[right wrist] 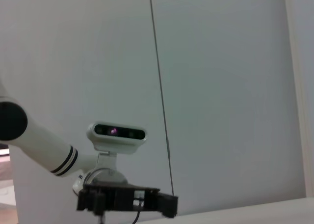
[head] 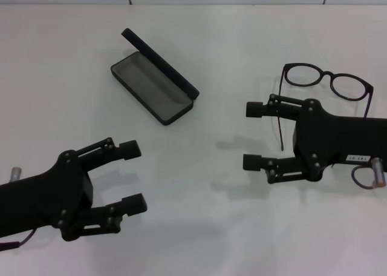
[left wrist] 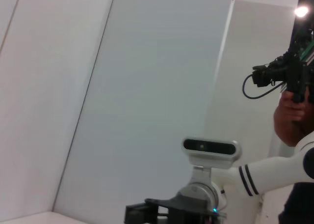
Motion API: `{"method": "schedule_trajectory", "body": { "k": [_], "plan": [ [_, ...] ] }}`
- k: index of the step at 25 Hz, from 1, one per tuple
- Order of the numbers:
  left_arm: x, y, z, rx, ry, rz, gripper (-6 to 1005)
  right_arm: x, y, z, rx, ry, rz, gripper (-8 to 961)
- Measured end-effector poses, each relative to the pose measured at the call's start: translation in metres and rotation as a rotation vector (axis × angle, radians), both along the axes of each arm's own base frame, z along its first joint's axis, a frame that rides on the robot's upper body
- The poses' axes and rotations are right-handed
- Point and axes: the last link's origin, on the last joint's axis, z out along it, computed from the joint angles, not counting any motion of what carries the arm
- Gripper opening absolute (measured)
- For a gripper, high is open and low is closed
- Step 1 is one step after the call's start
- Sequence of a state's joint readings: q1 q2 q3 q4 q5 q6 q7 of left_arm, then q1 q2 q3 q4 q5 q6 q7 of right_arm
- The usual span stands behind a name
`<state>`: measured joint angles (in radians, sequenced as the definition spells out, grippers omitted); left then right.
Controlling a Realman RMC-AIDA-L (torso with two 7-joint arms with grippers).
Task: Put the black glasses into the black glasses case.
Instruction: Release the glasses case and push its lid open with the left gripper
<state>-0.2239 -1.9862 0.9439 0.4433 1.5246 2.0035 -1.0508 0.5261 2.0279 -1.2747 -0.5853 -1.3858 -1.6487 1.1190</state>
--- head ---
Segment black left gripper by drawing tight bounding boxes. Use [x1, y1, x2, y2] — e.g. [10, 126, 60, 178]
[0, 151, 148, 241]

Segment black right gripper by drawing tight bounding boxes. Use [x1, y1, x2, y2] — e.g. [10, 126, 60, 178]
[242, 93, 387, 185]

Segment black glasses case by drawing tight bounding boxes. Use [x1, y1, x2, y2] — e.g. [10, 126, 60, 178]
[110, 28, 201, 127]

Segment black round-frame glasses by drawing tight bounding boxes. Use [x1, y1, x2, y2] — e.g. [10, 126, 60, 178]
[273, 62, 375, 152]

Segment silver left gripper connector stub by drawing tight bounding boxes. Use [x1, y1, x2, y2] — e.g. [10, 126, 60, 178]
[8, 166, 23, 183]

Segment silver gripper connector stub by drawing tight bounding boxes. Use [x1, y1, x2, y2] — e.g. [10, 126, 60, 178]
[8, 166, 23, 183]
[371, 157, 387, 189]

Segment silver right gripper connector stub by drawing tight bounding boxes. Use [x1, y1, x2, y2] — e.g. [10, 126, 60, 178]
[371, 157, 387, 189]

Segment right gripper cable with plug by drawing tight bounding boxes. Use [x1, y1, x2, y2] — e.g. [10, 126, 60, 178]
[350, 165, 376, 191]

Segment gripper cable with plug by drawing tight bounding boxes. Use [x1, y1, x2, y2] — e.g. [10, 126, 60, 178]
[350, 165, 376, 191]
[0, 227, 37, 252]

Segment left gripper cable with plug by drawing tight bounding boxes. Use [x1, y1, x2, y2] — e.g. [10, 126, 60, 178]
[0, 227, 37, 252]

